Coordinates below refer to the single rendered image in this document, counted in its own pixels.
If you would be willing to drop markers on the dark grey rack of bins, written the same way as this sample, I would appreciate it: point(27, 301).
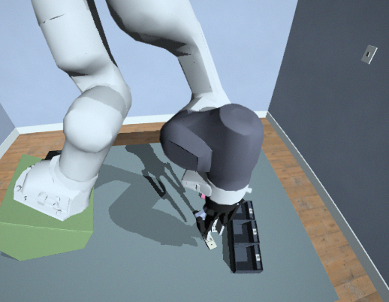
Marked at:
point(247, 249)

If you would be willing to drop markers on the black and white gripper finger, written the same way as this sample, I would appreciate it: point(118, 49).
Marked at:
point(209, 221)
point(224, 217)

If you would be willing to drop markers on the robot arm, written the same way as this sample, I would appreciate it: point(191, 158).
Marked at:
point(218, 146)

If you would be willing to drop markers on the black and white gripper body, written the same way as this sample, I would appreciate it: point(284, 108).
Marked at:
point(213, 207)

